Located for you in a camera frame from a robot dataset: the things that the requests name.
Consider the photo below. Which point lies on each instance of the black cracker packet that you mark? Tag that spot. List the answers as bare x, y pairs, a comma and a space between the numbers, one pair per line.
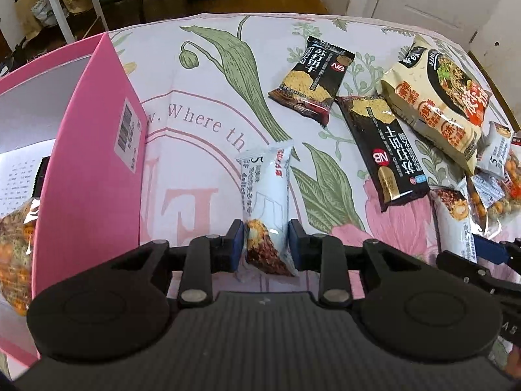
311, 87
385, 149

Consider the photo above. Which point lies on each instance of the mixed nuts bag in box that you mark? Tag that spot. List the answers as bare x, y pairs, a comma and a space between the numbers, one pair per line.
17, 248

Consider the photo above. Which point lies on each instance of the floral bed sheet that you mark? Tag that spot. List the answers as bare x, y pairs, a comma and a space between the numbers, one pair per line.
203, 82

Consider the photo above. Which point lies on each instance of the clear mixed nuts bag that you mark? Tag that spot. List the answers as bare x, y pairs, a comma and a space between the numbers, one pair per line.
495, 203

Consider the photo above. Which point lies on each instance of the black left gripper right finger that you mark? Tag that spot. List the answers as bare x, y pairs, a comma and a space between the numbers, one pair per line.
325, 255

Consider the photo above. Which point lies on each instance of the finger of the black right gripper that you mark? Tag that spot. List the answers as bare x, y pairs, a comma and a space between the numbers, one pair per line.
503, 252

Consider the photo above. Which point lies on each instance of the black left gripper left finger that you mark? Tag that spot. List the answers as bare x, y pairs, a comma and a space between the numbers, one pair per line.
205, 256

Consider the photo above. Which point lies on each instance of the pink cardboard box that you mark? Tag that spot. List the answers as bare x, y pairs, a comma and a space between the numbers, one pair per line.
73, 136

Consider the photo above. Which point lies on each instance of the beige instant noodle bag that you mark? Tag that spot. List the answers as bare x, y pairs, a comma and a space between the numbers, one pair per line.
431, 93

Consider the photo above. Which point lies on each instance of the white snack bar wrapper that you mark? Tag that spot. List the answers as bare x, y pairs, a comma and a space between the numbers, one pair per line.
265, 187

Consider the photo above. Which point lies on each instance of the white snack bar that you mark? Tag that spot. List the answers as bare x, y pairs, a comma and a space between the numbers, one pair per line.
453, 221
494, 152

